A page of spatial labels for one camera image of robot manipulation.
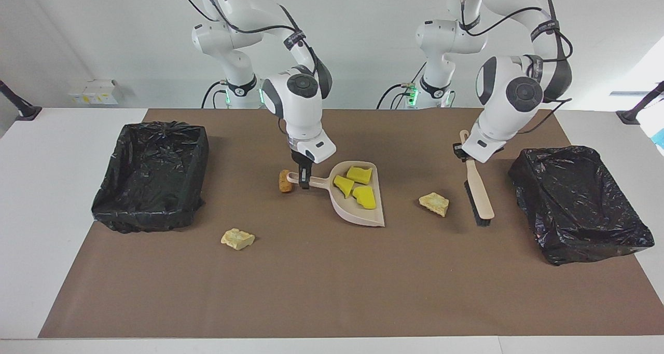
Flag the beige hand brush black bristles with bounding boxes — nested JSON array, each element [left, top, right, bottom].
[[459, 130, 495, 227]]

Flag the beige orange-striped sponge piece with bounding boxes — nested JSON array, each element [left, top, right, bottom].
[[419, 192, 450, 218]]

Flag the beige plastic dustpan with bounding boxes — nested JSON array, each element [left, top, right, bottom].
[[287, 160, 386, 228]]

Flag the black bag lined bin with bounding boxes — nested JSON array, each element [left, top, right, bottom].
[[507, 145, 655, 266], [91, 121, 210, 234]]

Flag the brown table mat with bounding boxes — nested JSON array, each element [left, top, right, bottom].
[[38, 108, 664, 339]]

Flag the black base cable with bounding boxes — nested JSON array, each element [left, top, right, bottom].
[[201, 80, 229, 109], [377, 61, 429, 110]]

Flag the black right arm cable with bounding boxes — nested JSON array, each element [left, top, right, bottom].
[[179, 0, 318, 72]]

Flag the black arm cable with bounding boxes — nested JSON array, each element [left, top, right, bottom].
[[459, 0, 574, 135], [179, 0, 318, 72]]

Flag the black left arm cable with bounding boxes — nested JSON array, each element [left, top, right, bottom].
[[459, 0, 574, 135]]

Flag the white wall socket box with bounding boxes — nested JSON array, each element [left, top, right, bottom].
[[67, 79, 123, 106]]

